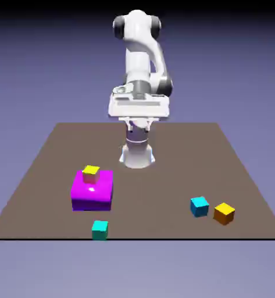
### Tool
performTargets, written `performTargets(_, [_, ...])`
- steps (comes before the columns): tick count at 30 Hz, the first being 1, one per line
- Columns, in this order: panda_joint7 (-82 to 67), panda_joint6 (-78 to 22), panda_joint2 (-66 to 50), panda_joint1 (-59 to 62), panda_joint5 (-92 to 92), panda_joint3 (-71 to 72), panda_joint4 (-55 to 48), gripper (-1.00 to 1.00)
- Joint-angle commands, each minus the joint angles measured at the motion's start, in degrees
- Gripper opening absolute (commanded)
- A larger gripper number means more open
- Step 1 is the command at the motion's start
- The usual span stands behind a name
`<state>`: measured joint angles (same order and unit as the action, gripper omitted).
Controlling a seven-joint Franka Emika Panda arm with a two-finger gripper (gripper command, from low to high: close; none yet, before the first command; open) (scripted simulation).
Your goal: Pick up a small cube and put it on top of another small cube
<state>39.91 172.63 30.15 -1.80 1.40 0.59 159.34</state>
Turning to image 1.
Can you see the small orange cube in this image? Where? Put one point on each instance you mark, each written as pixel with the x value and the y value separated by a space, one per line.
pixel 224 213

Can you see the large magenta box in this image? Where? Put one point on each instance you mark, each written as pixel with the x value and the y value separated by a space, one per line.
pixel 91 193

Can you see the small teal cube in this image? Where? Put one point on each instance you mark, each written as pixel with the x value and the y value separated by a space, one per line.
pixel 100 230

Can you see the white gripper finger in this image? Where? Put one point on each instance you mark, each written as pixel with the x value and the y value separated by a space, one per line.
pixel 148 126
pixel 129 126

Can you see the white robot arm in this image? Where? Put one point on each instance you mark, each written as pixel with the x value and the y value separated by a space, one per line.
pixel 137 46

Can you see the small cyan cube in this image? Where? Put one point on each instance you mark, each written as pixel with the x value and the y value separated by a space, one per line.
pixel 199 206

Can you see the small yellow cube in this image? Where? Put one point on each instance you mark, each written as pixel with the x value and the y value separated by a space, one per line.
pixel 91 175

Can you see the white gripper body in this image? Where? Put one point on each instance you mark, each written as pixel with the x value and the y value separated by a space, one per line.
pixel 138 106

